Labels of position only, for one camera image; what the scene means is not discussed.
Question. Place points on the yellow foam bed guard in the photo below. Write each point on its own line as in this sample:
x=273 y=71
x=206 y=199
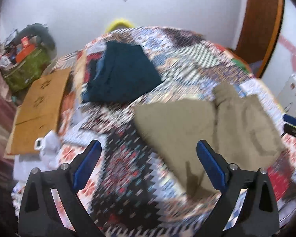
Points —
x=119 y=24

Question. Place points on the olive khaki pants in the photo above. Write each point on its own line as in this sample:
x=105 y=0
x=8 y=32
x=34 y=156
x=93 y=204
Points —
x=238 y=128

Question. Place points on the patchwork patterned bed quilt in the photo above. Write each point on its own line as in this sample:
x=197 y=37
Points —
x=131 y=191

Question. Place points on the green storage bag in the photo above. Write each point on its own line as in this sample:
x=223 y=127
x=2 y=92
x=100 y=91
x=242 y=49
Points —
x=22 y=74

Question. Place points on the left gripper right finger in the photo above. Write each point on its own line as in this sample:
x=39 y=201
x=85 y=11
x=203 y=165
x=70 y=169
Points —
x=259 y=214

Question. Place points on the grey neck pillow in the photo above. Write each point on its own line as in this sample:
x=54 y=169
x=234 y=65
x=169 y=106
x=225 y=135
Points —
x=36 y=29

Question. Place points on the orange box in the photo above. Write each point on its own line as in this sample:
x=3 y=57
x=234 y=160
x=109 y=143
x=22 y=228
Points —
x=27 y=47

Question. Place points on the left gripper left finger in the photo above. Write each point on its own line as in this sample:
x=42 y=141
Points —
x=38 y=213

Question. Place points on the white suitcase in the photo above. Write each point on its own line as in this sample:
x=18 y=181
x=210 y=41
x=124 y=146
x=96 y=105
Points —
x=287 y=96

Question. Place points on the dark navy folded garment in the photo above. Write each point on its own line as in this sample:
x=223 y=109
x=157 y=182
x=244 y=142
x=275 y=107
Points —
x=122 y=75

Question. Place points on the brown wooden door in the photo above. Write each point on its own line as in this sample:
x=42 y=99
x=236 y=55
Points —
x=259 y=34

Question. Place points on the wooden lap desk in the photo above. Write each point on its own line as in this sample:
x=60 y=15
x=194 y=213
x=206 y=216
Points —
x=39 y=112

